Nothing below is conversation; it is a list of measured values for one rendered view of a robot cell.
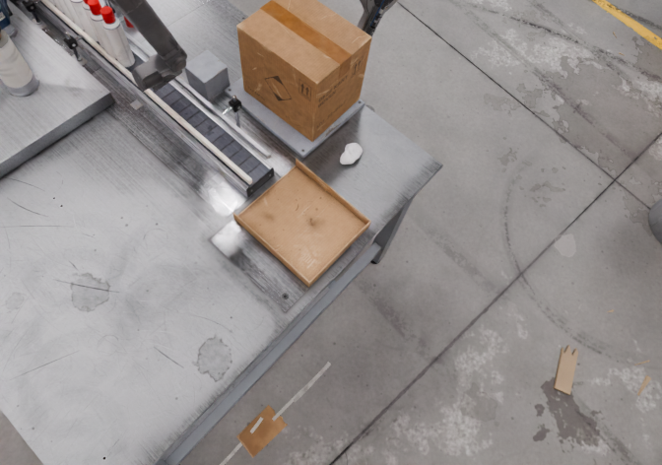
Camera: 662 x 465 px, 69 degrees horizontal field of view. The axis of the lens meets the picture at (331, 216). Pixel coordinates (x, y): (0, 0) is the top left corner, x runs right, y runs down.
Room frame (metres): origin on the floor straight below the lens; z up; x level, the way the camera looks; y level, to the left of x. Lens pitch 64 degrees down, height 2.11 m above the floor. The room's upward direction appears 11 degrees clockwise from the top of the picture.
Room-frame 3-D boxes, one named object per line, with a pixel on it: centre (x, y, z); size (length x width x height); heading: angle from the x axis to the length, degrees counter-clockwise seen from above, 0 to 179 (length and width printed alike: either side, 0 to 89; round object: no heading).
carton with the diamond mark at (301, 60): (1.05, 0.17, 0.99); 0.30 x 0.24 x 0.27; 60
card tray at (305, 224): (0.60, 0.08, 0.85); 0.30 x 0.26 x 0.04; 57
